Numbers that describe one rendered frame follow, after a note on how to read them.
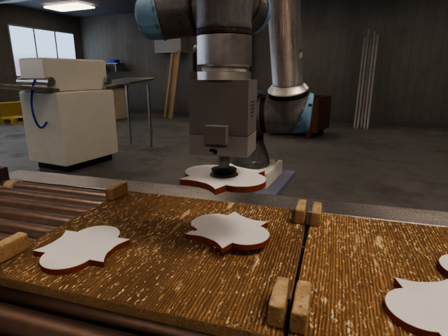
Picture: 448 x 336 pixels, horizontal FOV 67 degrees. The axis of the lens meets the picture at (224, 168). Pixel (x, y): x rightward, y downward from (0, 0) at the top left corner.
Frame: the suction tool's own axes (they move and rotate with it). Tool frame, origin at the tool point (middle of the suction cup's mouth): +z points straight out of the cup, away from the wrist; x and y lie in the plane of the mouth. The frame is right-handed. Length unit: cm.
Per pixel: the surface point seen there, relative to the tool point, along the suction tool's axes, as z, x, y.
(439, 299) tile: 8.8, -8.8, 27.8
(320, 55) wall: -63, 889, 3
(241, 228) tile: 7.9, 1.1, 2.6
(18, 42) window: -102, 767, -810
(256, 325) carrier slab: 9.8, -17.4, 8.4
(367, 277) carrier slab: 9.8, -4.7, 20.7
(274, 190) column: 16.5, 45.9, 2.2
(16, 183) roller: 12, 19, -61
